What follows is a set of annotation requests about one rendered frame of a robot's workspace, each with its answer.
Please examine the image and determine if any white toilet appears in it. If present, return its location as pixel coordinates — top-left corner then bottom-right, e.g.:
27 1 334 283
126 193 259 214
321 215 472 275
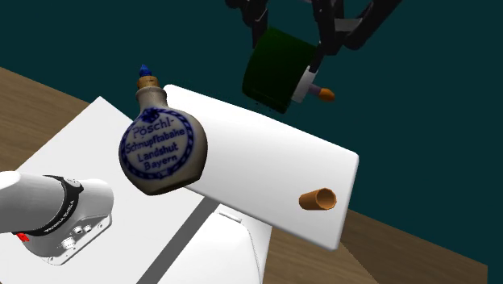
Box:
156 84 360 284

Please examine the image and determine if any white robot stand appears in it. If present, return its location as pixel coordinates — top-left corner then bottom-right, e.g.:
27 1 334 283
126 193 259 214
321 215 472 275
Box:
0 95 221 284

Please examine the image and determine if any dark green cylinder with handle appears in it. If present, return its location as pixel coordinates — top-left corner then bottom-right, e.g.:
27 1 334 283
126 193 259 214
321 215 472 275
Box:
241 25 337 115

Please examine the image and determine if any grey flask with blue print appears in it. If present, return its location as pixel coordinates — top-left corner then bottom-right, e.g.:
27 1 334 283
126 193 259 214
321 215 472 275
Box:
118 64 209 197

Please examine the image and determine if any orange tube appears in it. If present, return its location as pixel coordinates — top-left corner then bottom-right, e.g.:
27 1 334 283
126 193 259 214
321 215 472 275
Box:
297 186 338 211

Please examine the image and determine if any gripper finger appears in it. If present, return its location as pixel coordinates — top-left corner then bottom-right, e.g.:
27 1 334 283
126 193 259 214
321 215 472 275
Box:
308 0 404 75
225 0 272 50

